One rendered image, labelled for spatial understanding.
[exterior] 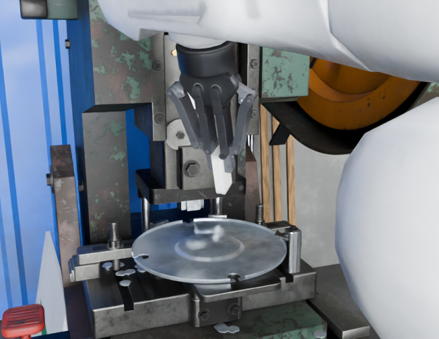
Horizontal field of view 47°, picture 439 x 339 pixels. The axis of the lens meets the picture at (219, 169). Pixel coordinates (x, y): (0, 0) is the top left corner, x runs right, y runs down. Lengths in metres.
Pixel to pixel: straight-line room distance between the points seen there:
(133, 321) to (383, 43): 0.78
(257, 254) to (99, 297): 0.30
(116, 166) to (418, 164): 1.05
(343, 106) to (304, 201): 1.48
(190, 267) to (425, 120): 0.73
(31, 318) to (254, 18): 0.62
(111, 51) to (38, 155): 1.33
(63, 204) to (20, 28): 0.98
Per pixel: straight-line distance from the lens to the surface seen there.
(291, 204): 2.20
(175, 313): 0.98
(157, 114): 0.87
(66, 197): 1.27
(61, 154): 1.33
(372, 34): 0.27
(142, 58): 0.85
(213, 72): 0.63
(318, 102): 1.20
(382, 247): 0.17
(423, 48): 0.25
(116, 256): 1.04
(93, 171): 1.18
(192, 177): 0.92
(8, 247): 2.22
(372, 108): 1.03
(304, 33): 0.31
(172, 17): 0.39
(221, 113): 0.67
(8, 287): 2.31
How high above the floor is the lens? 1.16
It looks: 15 degrees down
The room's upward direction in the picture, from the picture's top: straight up
